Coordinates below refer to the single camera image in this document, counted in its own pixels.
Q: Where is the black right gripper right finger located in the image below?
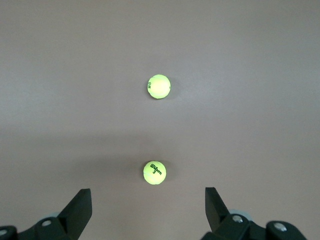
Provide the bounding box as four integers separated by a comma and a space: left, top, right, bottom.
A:
201, 186, 267, 240

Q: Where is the yellow Wilson tennis ball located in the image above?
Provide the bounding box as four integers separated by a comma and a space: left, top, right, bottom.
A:
145, 73, 172, 100
142, 160, 167, 186

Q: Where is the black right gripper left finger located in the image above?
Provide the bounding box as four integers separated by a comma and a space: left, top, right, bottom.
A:
18, 188, 93, 240

